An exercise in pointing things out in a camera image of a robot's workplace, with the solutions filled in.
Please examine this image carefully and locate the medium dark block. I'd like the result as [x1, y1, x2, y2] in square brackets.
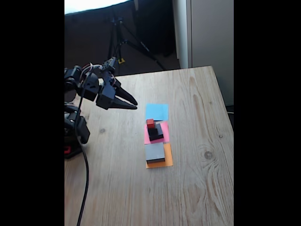
[147, 123, 164, 141]

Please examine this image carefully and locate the large grey block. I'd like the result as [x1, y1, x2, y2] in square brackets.
[145, 142, 166, 164]

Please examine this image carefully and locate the blue paper sheet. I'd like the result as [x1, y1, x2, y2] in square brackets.
[145, 103, 169, 122]

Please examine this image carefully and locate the tall black tripod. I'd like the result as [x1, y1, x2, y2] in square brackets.
[105, 14, 167, 77]

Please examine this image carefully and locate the pink paper sheet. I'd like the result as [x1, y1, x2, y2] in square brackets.
[143, 121, 170, 145]

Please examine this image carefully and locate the orange paper sheet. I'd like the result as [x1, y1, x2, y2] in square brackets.
[145, 142, 174, 170]

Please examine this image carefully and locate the bright white light panel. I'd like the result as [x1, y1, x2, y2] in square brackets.
[64, 0, 132, 15]

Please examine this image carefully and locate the white cabinet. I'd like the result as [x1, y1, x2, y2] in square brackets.
[172, 0, 234, 106]

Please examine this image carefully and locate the small wrist camera board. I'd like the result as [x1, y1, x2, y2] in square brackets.
[101, 56, 118, 74]

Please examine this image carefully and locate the black camera cable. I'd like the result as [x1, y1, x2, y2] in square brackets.
[74, 73, 90, 226]

